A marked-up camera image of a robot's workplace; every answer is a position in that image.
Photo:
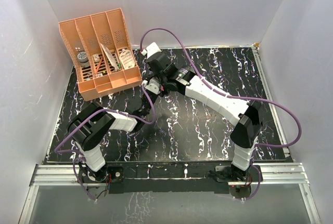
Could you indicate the white paper sachet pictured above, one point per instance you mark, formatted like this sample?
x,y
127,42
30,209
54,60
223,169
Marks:
x,y
111,56

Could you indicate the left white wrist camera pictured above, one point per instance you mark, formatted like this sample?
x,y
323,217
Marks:
x,y
153,85

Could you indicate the grey round tin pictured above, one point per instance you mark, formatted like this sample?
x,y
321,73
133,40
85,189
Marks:
x,y
83,59

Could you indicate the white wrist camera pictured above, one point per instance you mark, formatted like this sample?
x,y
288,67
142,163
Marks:
x,y
150,50
153,85

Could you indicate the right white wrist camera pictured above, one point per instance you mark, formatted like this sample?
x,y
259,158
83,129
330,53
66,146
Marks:
x,y
150,50

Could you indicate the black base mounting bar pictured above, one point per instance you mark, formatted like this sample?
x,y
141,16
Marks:
x,y
128,177

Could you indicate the orange plastic file organizer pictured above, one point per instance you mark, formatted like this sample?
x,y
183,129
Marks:
x,y
85,34

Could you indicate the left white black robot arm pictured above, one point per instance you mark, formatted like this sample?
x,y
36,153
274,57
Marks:
x,y
89,128

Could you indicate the small white card box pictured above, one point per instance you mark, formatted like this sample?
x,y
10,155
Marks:
x,y
97,57

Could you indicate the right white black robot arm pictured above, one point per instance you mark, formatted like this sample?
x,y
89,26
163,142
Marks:
x,y
245,116

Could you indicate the white label packet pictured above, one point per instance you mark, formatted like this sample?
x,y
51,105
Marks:
x,y
126,58

